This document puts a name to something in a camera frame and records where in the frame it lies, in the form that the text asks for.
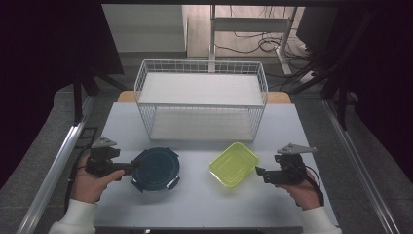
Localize black floor bracket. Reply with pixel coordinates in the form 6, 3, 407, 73
75, 126, 99, 151

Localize white cabinet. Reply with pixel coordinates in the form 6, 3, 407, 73
101, 3, 189, 54

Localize black metal stand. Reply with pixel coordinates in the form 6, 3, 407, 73
71, 66, 129, 127
287, 9, 378, 132

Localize wooden table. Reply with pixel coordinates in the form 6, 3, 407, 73
116, 90, 292, 105

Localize black floor cables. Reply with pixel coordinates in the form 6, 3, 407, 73
213, 5, 314, 60

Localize round dark blue lidded container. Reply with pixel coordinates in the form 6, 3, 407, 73
131, 146, 181, 194

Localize dark curtain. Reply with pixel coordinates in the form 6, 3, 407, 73
337, 0, 413, 183
0, 0, 125, 190

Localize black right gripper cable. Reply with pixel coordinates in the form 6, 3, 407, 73
304, 165, 325, 208

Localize person's left hand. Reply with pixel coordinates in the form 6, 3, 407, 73
70, 154, 127, 205

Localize aluminium rail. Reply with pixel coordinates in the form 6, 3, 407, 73
15, 95, 95, 234
320, 98, 403, 234

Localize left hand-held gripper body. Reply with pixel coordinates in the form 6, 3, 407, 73
85, 136, 127, 179

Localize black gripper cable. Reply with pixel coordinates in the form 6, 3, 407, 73
63, 144, 94, 213
304, 165, 325, 208

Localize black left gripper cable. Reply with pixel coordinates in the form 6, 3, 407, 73
63, 144, 94, 213

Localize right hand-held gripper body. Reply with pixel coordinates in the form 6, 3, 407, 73
266, 142, 318, 187

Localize person's right hand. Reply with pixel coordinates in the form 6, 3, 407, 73
276, 169, 323, 212

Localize white wire two-tier rack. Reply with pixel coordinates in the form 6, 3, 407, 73
133, 58, 270, 143

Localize yellow-green rectangular container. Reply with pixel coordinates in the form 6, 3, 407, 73
208, 141, 261, 189

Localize white metal table frame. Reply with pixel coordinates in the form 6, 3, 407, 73
208, 4, 298, 76

